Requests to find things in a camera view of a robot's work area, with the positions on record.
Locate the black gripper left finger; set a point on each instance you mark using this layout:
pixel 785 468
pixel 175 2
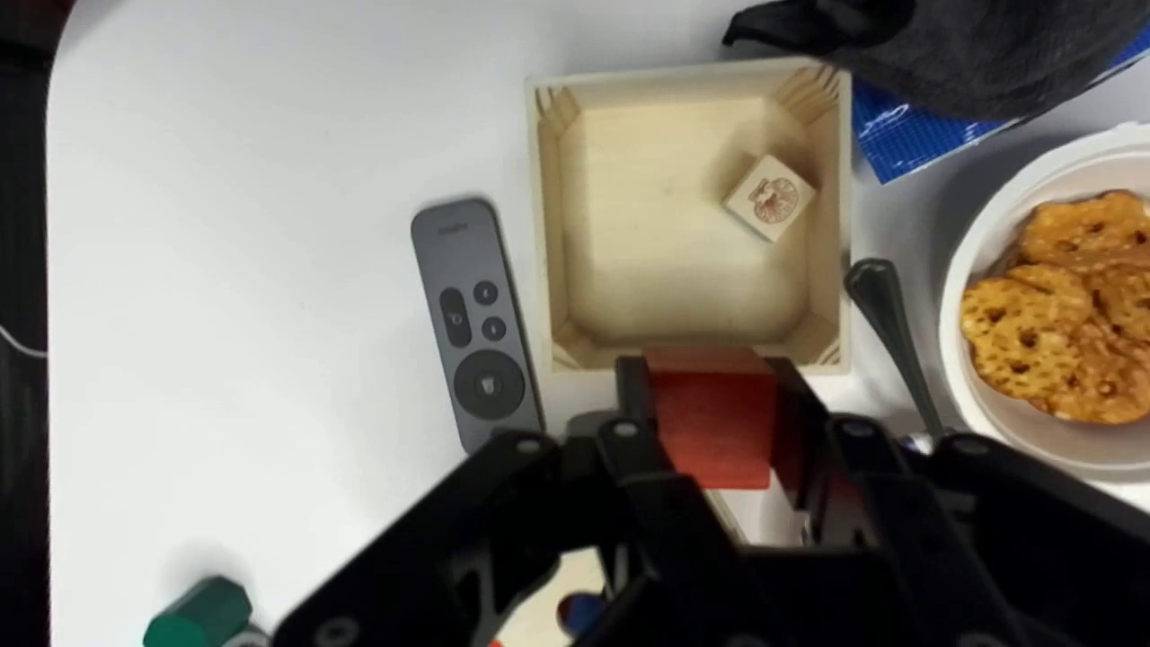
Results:
pixel 643 509

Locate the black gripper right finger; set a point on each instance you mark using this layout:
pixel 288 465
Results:
pixel 848 485

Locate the orange cube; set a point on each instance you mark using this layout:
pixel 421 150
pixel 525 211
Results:
pixel 718 415

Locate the white printed cube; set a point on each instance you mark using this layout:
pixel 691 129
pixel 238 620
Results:
pixel 772 198

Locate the black spoon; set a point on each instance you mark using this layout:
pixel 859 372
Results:
pixel 879 297

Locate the white bowl of snacks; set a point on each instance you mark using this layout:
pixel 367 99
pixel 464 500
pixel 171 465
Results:
pixel 1043 311

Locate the grey remote control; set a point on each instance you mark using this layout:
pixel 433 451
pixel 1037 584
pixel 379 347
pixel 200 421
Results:
pixel 474 318

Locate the open wooden tray box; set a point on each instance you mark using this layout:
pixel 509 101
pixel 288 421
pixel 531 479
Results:
pixel 639 243

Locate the blue packet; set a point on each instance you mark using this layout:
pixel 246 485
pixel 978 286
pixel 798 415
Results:
pixel 920 132

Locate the black cloth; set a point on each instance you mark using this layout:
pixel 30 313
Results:
pixel 846 29

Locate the green and white cup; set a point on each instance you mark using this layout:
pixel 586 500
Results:
pixel 215 614

